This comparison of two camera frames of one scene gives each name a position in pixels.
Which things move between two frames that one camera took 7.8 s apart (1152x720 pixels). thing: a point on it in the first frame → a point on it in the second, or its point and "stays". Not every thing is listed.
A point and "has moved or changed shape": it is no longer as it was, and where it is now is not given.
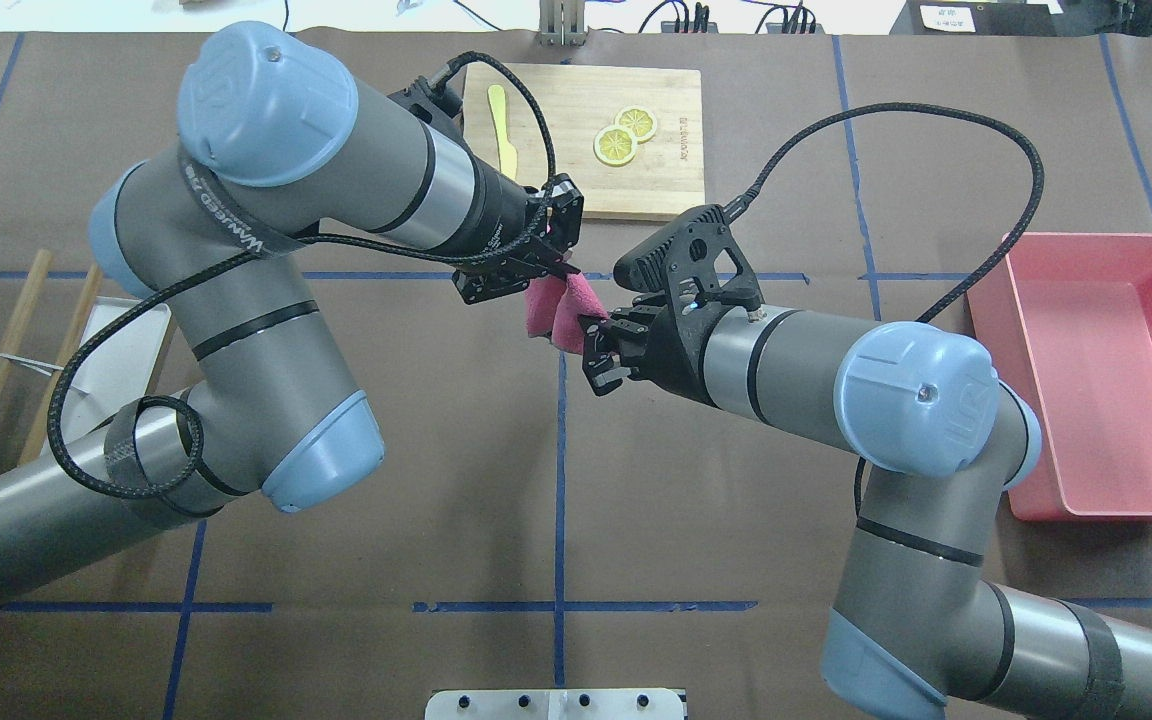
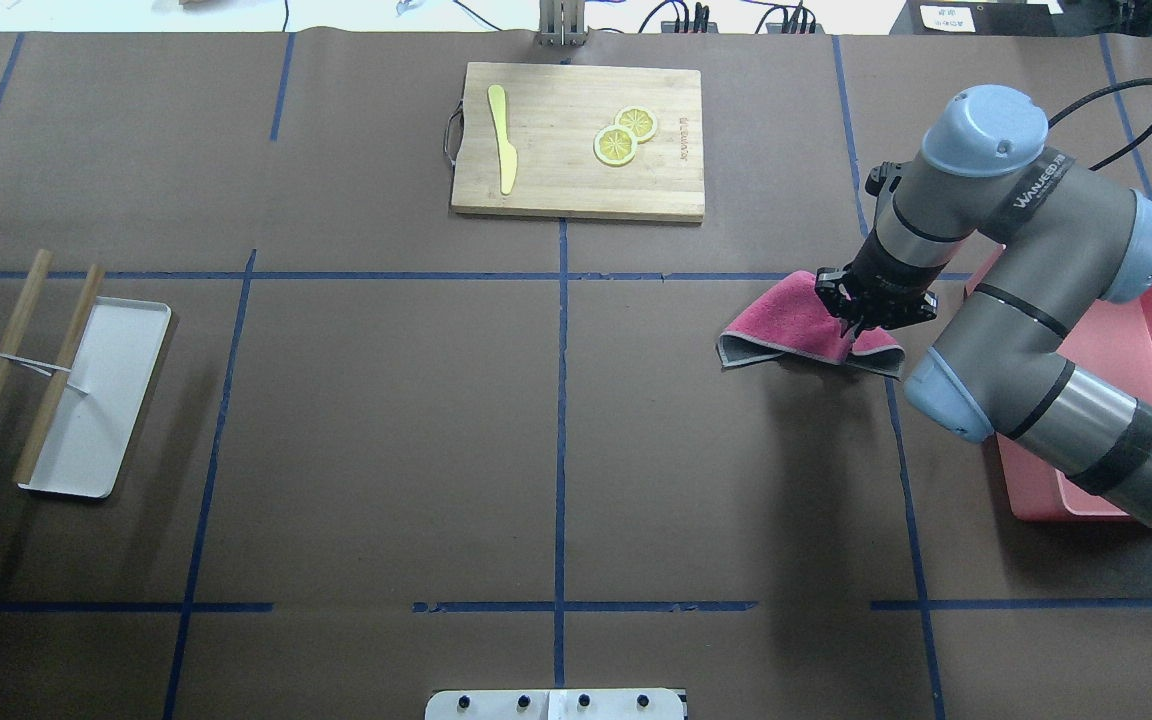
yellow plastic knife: [506, 150] stays
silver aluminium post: [562, 23] stays
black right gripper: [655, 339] → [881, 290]
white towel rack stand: [119, 369] stays
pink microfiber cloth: [554, 305] has moved or changed shape
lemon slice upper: [639, 121] stays
